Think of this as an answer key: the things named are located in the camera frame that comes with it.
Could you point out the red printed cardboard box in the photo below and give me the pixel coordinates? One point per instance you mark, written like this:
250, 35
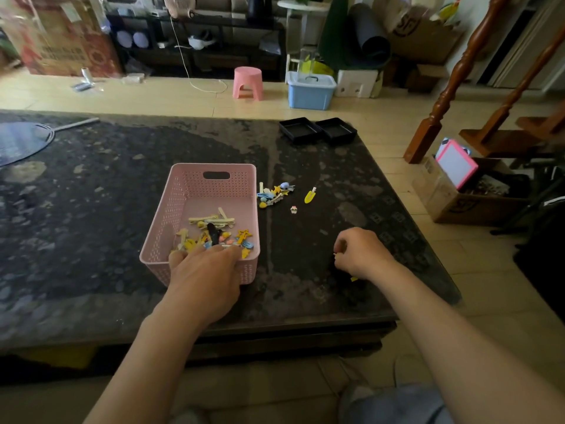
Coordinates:
66, 39

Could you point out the black kettle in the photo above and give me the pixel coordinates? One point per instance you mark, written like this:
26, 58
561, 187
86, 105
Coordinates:
259, 7

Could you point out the white foam box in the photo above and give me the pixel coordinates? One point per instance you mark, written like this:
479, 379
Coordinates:
357, 82

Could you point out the pink plastic stool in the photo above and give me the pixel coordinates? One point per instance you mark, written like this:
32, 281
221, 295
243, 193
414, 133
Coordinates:
248, 82

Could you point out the black plastic tray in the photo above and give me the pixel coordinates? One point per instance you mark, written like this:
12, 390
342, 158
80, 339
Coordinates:
300, 129
337, 129

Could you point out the pink perforated plastic basket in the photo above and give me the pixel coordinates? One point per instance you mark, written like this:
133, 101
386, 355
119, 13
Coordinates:
203, 216

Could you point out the black shelf unit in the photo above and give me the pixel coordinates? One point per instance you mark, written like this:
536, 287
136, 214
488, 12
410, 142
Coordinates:
194, 44

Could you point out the blue plastic storage box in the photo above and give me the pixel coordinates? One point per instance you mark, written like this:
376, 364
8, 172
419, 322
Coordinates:
310, 90

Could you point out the person's left hand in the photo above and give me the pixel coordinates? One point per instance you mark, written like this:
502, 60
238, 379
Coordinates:
207, 286

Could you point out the blue round hand fan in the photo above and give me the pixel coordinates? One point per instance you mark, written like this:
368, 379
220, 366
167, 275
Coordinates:
24, 141

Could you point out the white round side table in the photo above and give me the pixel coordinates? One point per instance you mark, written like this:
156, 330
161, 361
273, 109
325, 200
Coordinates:
302, 21

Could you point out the rolled dark mat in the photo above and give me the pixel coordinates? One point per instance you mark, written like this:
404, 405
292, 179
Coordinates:
368, 35

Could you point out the person's right forearm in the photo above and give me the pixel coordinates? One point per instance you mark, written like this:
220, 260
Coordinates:
463, 348

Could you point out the person's grey trouser leg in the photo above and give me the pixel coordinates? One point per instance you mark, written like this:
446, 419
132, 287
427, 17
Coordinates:
393, 404

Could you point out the cluster of colourful hair clips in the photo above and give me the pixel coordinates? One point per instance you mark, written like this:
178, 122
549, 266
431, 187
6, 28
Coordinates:
272, 195

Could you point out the person's right fingers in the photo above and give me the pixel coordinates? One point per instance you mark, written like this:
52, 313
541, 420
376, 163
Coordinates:
340, 251

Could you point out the small pink desk fan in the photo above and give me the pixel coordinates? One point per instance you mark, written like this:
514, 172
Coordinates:
181, 5

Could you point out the pile of colourful hair clips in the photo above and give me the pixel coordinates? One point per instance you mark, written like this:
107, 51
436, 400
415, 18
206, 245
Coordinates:
216, 236

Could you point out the person's left fingers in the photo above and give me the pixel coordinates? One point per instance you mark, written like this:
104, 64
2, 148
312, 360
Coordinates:
207, 251

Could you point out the person's left forearm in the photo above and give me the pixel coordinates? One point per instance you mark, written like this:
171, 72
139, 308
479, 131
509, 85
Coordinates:
145, 366

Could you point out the person's right hand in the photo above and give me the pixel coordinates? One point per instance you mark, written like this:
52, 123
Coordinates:
359, 253

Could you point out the wooden stair baluster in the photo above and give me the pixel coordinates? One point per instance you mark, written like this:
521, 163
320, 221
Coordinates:
454, 79
512, 101

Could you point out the pink framed tablet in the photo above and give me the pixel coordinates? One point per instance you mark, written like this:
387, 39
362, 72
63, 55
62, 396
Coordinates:
457, 163

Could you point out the large brown cardboard box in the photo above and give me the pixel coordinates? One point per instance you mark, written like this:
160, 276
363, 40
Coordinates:
423, 35

